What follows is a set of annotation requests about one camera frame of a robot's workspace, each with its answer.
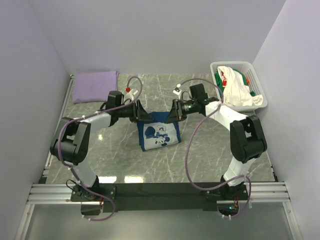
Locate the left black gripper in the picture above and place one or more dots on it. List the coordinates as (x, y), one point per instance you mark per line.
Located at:
(139, 113)

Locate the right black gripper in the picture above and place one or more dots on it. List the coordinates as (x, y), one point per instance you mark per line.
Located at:
(175, 114)

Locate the blue t shirt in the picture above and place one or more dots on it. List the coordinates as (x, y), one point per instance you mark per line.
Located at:
(156, 133)

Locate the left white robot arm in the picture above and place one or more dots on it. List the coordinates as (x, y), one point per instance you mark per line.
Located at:
(70, 143)

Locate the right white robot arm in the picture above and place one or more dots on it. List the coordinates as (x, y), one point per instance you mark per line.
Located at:
(246, 135)

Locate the folded purple t shirt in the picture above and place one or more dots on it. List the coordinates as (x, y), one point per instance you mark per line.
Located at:
(94, 87)

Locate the white t shirt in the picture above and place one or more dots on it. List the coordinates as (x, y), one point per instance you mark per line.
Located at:
(235, 92)

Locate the green t shirt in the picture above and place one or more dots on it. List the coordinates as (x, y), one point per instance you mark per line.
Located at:
(221, 83)

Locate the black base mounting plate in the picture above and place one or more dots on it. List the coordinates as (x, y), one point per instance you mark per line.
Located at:
(155, 196)

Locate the white plastic laundry basket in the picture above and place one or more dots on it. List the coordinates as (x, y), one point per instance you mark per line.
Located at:
(248, 70)

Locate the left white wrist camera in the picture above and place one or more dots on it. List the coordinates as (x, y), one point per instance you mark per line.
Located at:
(130, 94)

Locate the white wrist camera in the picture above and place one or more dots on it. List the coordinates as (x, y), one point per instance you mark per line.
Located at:
(130, 94)
(177, 91)

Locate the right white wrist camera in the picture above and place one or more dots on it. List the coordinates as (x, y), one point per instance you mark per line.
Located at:
(177, 91)

